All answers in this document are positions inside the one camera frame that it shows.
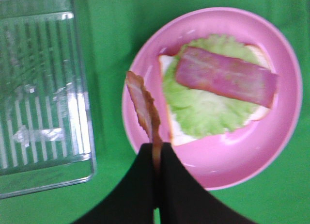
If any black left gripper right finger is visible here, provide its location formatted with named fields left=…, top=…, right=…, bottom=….
left=158, top=143, right=254, bottom=224

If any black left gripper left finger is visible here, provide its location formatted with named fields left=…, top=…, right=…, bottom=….
left=74, top=143, right=156, bottom=224

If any green lettuce leaf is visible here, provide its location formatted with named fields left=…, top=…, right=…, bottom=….
left=159, top=34, right=268, bottom=139

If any bacon strip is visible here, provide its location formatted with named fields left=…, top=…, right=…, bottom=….
left=175, top=47, right=278, bottom=108
left=125, top=71, right=163, bottom=174

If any clear plastic ingredient tray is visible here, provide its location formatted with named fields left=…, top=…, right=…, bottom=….
left=0, top=0, right=96, bottom=199

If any pink plate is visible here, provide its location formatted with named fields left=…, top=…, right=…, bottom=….
left=130, top=7, right=303, bottom=190

